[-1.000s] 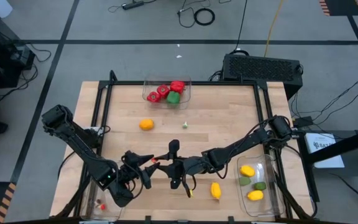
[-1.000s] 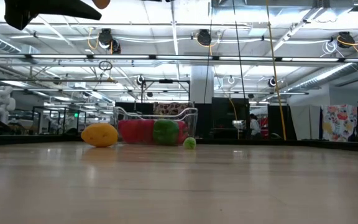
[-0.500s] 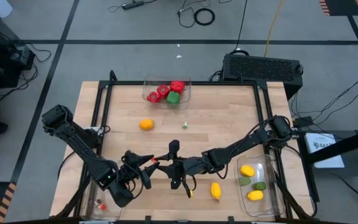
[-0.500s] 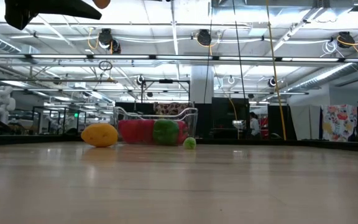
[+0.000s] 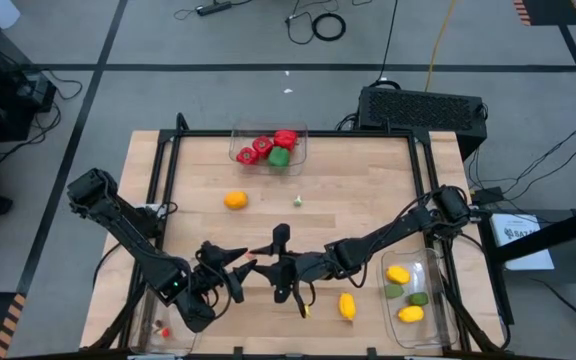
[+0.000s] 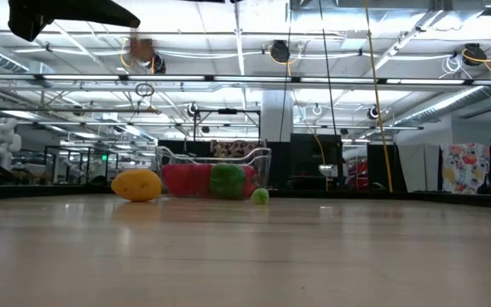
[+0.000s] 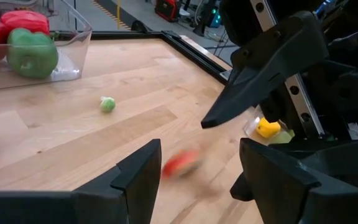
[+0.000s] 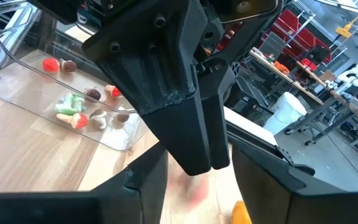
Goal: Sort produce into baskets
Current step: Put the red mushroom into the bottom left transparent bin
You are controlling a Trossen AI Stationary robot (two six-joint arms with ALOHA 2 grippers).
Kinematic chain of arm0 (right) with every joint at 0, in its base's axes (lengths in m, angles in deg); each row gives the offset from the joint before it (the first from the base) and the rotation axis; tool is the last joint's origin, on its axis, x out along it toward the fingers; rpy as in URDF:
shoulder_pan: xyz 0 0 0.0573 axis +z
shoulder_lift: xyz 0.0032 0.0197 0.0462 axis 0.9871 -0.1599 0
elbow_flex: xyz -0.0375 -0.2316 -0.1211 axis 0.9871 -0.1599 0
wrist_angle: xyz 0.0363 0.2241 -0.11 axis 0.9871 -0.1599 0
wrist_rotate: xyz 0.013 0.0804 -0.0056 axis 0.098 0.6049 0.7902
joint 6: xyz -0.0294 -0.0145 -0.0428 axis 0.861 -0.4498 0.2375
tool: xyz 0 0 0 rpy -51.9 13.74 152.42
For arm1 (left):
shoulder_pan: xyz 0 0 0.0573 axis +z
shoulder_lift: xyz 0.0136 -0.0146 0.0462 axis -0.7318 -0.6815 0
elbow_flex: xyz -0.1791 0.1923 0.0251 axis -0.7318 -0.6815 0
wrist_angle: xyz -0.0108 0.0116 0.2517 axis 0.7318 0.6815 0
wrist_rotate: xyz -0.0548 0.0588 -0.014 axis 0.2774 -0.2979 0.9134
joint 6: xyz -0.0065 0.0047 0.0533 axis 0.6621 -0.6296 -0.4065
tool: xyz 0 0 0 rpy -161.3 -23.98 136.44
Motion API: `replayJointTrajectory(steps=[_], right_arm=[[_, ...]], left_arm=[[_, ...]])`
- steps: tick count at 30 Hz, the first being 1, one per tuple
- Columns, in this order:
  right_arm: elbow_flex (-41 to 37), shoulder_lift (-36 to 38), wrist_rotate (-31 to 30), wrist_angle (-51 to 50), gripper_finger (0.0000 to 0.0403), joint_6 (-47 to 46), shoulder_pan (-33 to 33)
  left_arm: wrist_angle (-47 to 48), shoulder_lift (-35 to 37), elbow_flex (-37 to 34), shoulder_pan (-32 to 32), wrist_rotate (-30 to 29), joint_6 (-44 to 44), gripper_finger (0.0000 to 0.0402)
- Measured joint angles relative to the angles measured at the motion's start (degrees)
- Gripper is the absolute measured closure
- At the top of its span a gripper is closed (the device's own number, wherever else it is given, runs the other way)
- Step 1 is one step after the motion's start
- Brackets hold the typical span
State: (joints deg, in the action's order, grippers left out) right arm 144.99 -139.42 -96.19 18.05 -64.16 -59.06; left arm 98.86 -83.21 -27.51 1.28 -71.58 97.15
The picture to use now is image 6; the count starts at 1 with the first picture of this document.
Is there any green cap toy mushroom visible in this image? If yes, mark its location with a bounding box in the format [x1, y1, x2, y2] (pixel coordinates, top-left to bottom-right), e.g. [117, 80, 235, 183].
[250, 187, 271, 206]

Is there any black ceiling cable reel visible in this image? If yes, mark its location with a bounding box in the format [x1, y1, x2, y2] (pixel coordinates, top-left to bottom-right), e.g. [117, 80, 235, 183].
[461, 43, 488, 67]
[134, 38, 168, 75]
[269, 39, 292, 64]

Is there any dark floral patterned cloth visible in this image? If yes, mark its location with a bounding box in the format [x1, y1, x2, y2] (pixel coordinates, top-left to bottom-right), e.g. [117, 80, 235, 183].
[210, 140, 261, 159]

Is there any yellow cable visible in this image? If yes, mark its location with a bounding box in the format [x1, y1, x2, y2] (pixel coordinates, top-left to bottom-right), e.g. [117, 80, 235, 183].
[362, 0, 395, 194]

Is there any white square pillar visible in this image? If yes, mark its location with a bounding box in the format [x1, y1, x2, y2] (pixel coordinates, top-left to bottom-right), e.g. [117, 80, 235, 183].
[261, 88, 295, 143]

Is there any white curtain panel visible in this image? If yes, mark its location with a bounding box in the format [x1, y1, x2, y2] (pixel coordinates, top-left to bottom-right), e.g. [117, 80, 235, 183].
[396, 142, 442, 193]

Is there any bright floral patterned curtain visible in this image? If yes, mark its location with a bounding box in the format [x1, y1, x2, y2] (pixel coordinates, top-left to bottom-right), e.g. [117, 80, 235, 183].
[440, 142, 491, 195]

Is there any small red toy bell pepper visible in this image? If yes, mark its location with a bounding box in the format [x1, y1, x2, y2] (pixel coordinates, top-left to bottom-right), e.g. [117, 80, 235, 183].
[161, 164, 195, 199]

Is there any long ceiling light bar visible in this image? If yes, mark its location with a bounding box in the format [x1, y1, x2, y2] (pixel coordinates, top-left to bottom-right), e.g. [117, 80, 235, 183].
[0, 72, 491, 86]

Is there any large red toy bell pepper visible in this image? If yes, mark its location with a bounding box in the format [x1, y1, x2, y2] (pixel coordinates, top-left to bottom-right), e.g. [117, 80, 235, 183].
[243, 165, 259, 199]

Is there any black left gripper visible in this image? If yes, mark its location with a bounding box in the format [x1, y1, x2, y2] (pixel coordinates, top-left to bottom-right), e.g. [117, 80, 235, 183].
[8, 0, 141, 43]

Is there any long black cable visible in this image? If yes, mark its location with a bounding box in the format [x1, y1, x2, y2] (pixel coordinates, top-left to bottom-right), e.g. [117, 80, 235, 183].
[318, 0, 340, 191]

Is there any green toy bell pepper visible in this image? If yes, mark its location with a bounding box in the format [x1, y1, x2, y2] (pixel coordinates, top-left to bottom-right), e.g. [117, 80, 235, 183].
[209, 163, 247, 200]

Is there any black partition panel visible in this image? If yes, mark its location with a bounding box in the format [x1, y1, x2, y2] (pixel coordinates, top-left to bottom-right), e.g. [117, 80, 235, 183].
[367, 143, 396, 193]
[290, 133, 343, 191]

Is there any black overhead gantry frame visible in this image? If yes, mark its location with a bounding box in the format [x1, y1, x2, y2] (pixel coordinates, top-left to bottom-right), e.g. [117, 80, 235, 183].
[192, 108, 263, 143]

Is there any orange toy lemon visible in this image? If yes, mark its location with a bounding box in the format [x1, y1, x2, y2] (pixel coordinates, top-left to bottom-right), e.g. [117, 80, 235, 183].
[110, 168, 163, 203]

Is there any clear plastic bin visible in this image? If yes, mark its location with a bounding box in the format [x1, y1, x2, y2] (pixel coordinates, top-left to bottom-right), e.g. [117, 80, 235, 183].
[154, 145, 273, 200]

